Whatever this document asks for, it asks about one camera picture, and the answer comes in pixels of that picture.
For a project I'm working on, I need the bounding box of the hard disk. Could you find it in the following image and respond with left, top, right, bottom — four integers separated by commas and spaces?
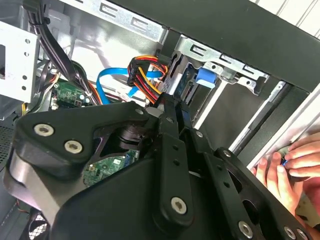
161, 49, 218, 106

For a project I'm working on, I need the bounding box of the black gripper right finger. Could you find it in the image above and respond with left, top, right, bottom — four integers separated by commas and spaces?
176, 102, 312, 240

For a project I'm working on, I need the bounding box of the small round black tool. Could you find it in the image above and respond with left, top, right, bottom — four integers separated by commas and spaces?
281, 156, 305, 182

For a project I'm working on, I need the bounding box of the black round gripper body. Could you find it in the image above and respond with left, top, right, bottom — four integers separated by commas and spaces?
48, 119, 237, 240

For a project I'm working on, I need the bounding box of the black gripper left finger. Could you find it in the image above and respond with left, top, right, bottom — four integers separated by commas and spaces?
3, 93, 196, 227

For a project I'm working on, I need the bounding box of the person's right hand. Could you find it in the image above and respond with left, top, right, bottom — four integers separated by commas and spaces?
286, 132, 320, 180

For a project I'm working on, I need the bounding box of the person's left hand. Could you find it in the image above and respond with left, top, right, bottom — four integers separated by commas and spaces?
251, 151, 306, 215

